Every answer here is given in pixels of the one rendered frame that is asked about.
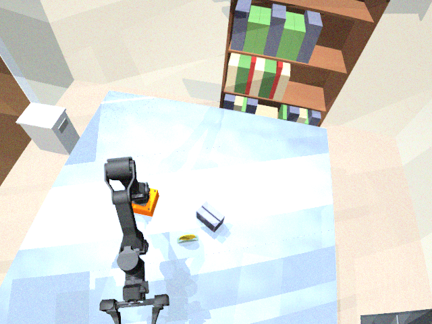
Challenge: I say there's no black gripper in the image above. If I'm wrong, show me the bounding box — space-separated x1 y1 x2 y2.
99 276 169 324

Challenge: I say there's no gold coin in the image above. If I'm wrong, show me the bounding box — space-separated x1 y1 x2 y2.
180 234 196 240

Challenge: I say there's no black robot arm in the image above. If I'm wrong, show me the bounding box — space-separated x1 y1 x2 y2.
104 157 151 301

